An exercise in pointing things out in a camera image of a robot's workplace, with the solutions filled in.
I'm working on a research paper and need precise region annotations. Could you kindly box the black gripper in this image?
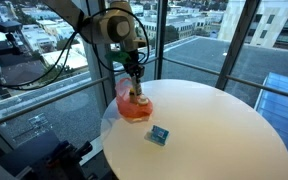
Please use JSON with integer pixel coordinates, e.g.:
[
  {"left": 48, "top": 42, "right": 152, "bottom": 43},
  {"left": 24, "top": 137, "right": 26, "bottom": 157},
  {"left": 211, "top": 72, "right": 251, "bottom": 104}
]
[{"left": 123, "top": 61, "right": 145, "bottom": 96}]

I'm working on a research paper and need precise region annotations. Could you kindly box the orange plastic bag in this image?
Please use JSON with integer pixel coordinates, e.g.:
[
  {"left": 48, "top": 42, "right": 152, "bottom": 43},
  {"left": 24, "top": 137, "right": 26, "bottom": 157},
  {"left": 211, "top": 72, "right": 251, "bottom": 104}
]
[{"left": 114, "top": 77, "right": 154, "bottom": 122}]

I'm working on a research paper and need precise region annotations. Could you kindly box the teal and white box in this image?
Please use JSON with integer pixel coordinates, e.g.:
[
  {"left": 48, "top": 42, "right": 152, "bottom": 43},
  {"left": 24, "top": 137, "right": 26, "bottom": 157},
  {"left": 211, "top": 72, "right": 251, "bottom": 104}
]
[{"left": 144, "top": 124, "right": 171, "bottom": 147}]

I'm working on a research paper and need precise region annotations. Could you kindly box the black and blue equipment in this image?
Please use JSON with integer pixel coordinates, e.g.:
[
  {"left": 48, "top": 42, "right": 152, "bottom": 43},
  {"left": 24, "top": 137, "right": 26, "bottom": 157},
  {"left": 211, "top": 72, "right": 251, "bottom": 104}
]
[{"left": 0, "top": 130, "right": 95, "bottom": 180}]

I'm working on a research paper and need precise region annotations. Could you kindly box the grey metal window rail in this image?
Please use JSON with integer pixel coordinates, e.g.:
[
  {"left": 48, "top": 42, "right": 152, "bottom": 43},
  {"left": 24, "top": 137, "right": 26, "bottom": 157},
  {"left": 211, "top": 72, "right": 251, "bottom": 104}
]
[
  {"left": 0, "top": 75, "right": 112, "bottom": 132},
  {"left": 161, "top": 56, "right": 288, "bottom": 102}
]

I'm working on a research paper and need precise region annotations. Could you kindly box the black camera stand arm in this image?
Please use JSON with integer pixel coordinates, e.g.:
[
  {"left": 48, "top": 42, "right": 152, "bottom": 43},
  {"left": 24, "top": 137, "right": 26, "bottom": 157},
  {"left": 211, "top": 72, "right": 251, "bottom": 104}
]
[{"left": 0, "top": 32, "right": 24, "bottom": 60}]

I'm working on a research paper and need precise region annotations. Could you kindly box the black external camera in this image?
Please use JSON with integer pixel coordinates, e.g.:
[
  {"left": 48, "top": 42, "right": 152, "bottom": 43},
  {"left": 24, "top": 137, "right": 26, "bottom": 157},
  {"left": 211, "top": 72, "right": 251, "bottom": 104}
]
[{"left": 0, "top": 20, "right": 24, "bottom": 34}]

